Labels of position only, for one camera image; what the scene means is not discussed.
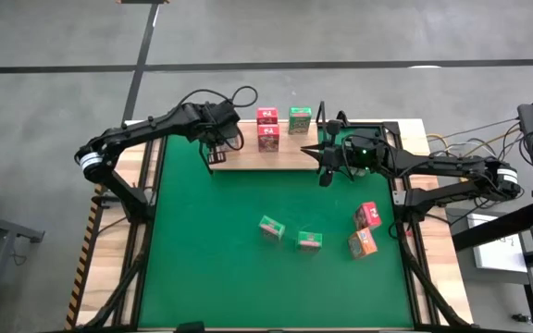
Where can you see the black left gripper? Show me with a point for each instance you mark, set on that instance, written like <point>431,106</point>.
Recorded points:
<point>220,122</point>

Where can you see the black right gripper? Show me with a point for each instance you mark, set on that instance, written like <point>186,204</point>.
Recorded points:
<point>340,155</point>

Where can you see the green Apple Jacks cereal box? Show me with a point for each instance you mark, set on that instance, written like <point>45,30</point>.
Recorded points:
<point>271,227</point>
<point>300,121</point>
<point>309,240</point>

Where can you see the red Froot Loops cereal box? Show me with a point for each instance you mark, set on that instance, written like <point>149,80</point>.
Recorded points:
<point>368,215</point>
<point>268,139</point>
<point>267,115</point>

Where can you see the orange Mini Wheats cereal box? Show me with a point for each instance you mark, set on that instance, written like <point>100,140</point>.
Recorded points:
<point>363,243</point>

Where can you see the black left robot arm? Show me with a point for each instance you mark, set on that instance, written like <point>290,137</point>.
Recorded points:
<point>146,127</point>

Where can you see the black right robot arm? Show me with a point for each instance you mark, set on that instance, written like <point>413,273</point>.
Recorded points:
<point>442,164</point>

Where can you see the green table mat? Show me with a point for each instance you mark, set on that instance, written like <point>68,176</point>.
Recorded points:
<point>229,259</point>

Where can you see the yellow black hazard tape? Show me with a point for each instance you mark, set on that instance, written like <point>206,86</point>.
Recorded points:
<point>81,268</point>

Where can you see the white sheet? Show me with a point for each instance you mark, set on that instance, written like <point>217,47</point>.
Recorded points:
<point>498,250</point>

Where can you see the wooden shelf with black frame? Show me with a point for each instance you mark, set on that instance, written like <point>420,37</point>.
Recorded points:
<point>248,157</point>

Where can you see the black table frame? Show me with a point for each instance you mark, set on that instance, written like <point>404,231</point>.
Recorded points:
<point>147,240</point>

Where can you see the black table-level camera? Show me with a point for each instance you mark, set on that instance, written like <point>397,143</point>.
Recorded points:
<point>190,327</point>

